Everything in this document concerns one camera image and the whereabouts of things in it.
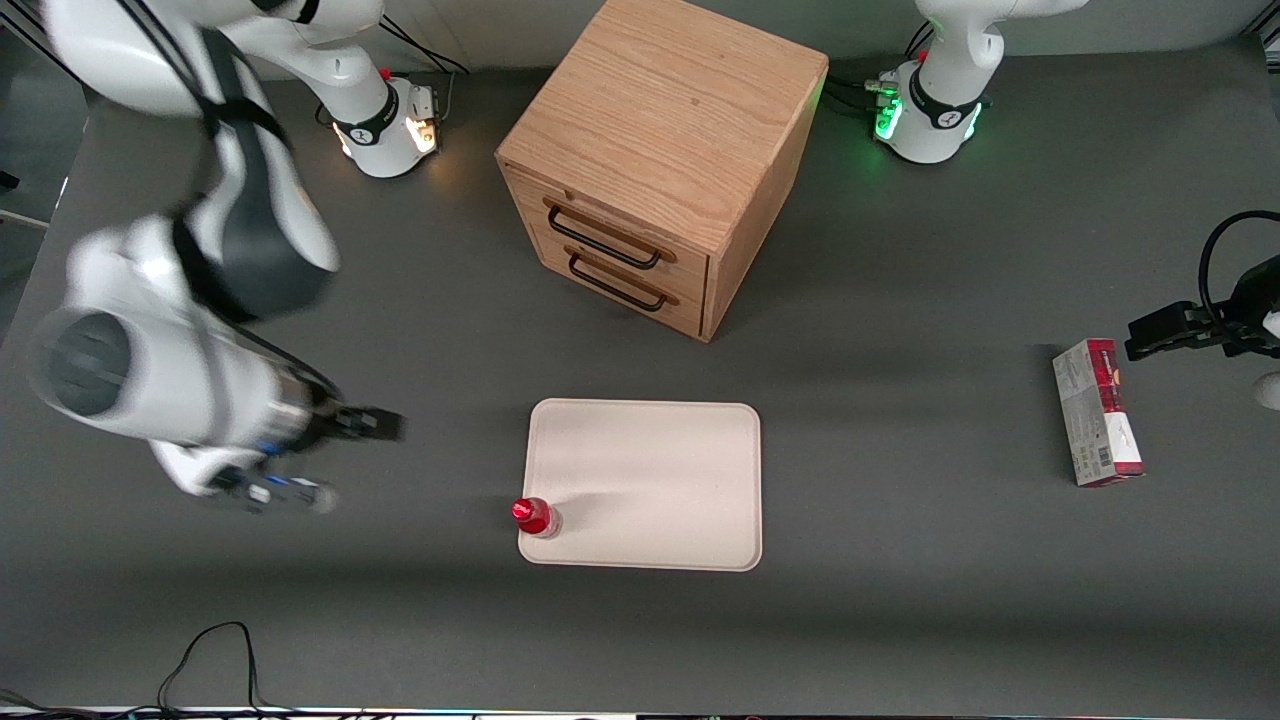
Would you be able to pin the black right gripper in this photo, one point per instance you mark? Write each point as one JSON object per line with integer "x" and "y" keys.
{"x": 327, "y": 424}

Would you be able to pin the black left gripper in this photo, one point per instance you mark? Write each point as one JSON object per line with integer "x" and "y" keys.
{"x": 1256, "y": 300}

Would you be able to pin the red coke bottle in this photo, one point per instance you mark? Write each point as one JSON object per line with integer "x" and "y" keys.
{"x": 530, "y": 515}

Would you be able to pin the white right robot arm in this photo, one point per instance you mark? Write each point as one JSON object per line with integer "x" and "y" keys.
{"x": 150, "y": 380}

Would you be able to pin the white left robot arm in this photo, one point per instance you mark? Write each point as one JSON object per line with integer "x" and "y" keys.
{"x": 945, "y": 90}

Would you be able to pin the beige plastic tray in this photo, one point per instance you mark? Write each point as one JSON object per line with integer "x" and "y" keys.
{"x": 650, "y": 480}

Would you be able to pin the red grey carton box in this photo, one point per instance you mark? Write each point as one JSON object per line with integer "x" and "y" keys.
{"x": 1095, "y": 415}

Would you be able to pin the wooden drawer front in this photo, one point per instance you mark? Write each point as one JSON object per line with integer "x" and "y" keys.
{"x": 620, "y": 220}
{"x": 640, "y": 300}

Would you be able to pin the wooden drawer cabinet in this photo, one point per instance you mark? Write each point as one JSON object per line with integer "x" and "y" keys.
{"x": 660, "y": 120}

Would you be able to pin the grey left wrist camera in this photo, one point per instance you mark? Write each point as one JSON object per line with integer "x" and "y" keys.
{"x": 1271, "y": 392}

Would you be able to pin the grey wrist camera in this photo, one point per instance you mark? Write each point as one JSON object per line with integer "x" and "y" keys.
{"x": 280, "y": 490}
{"x": 1271, "y": 392}

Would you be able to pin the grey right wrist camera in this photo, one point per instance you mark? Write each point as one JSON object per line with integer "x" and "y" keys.
{"x": 280, "y": 490}

